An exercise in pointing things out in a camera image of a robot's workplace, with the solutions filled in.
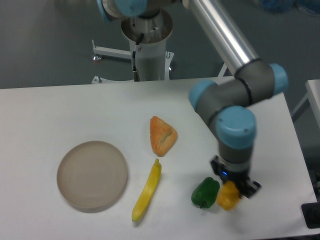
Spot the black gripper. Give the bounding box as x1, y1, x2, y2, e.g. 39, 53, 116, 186
210, 155, 261, 199

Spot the yellow bell pepper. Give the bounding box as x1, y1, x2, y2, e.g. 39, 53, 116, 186
216, 181, 241, 211

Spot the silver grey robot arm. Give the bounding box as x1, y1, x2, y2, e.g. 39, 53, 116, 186
97, 0, 288, 198

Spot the green bell pepper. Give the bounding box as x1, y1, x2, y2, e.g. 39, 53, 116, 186
191, 177, 220, 209

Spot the beige round plate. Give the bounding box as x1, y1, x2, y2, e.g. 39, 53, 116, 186
56, 140, 128, 213

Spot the black device at table edge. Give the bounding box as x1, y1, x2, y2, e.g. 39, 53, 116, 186
301, 202, 320, 229

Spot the yellow banana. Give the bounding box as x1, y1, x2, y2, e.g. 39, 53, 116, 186
131, 158, 162, 222

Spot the orange bread wedge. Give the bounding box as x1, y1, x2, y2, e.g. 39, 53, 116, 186
149, 116, 178, 157

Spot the white side table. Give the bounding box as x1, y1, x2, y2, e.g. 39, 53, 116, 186
291, 79, 320, 201

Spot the blue plastic bag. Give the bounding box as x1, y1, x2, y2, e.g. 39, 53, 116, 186
254, 0, 320, 17

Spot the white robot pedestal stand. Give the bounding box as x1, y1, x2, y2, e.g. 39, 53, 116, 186
92, 9, 174, 82

